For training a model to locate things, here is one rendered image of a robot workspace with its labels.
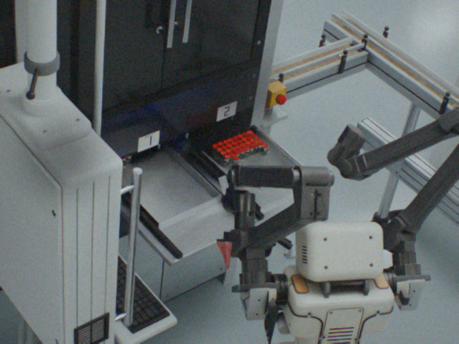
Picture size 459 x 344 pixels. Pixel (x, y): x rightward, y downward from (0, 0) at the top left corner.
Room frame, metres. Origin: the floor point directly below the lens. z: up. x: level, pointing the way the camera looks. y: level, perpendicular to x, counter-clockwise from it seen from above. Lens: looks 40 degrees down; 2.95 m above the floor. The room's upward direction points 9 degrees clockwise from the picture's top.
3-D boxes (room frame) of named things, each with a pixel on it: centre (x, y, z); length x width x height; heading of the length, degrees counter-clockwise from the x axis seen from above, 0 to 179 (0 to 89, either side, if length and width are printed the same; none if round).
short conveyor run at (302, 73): (3.09, -0.23, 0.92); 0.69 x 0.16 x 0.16; 134
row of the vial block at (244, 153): (2.51, -0.04, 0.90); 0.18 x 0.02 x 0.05; 134
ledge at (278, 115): (2.83, -0.10, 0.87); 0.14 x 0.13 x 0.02; 44
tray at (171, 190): (2.29, 0.22, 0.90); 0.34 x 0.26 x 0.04; 44
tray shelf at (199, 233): (2.36, 0.05, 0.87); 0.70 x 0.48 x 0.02; 134
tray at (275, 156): (2.45, -0.10, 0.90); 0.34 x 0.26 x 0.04; 43
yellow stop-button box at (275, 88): (2.79, -0.12, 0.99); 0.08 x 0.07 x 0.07; 44
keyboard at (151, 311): (1.89, 0.30, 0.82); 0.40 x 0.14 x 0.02; 44
